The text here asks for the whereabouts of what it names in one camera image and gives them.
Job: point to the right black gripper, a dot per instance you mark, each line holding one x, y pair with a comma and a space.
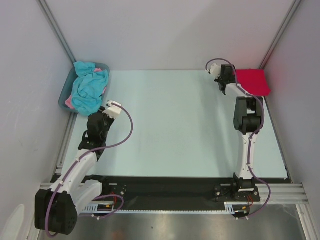
223, 80

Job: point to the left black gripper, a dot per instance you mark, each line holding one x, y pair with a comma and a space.
111, 120

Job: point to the red t shirt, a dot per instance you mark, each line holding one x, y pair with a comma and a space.
253, 81

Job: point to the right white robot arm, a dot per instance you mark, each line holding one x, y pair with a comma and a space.
248, 119

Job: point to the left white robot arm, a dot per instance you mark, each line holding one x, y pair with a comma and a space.
58, 207

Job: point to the cyan t shirt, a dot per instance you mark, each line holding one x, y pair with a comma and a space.
87, 87

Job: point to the grey plastic bin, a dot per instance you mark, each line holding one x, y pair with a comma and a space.
85, 87

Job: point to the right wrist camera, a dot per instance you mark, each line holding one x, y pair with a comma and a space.
214, 70

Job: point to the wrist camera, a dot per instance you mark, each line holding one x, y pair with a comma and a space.
214, 70
113, 109

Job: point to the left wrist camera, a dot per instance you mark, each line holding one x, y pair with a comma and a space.
113, 109

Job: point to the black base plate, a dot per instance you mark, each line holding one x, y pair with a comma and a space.
174, 193

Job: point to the aluminium frame rail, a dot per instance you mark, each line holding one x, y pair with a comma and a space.
281, 194

